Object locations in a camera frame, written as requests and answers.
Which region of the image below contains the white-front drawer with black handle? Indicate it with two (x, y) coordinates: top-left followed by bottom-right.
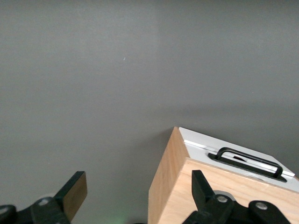
(184, 141), (299, 187)

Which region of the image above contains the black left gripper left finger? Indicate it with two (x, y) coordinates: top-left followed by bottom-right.
(30, 171), (88, 224)

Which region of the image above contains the wooden drawer cabinet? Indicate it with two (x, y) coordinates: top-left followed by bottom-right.
(148, 126), (299, 224)

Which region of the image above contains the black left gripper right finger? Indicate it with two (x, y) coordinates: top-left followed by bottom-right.
(184, 169), (234, 224)

